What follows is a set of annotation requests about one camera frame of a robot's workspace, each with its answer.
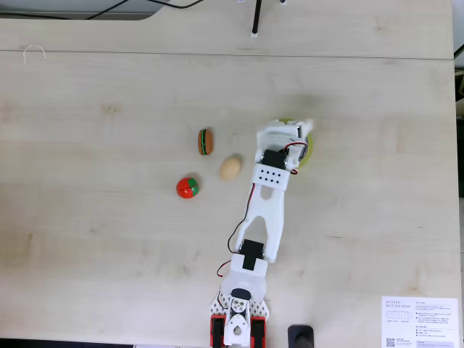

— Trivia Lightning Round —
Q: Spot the yellow packing tape roll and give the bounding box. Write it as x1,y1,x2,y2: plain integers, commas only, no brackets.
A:
277,116,316,174

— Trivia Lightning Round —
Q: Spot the beige toy egg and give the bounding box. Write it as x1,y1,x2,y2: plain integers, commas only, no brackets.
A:
219,154,243,181

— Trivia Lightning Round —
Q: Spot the toy hamburger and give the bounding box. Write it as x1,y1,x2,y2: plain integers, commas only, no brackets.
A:
197,128,215,157

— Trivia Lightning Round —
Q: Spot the red toy tomato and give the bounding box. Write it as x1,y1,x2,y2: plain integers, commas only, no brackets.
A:
175,176,200,199

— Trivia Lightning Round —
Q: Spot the red table clamp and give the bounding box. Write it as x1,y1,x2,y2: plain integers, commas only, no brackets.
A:
210,314,226,347
252,315,268,347

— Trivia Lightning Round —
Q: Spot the black monitor stand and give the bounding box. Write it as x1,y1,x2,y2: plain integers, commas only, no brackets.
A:
287,324,315,348

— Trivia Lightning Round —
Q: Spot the white printed paper sheet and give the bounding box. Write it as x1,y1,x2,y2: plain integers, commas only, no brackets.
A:
381,296,458,348

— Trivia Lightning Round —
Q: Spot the black camera stand rod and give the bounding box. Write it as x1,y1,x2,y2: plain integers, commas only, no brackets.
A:
249,0,264,38

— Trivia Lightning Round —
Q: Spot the black cable on table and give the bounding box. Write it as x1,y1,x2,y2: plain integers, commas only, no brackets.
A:
0,0,204,21

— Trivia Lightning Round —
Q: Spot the thin white wire loop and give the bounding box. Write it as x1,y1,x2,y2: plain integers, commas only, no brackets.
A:
22,43,48,65

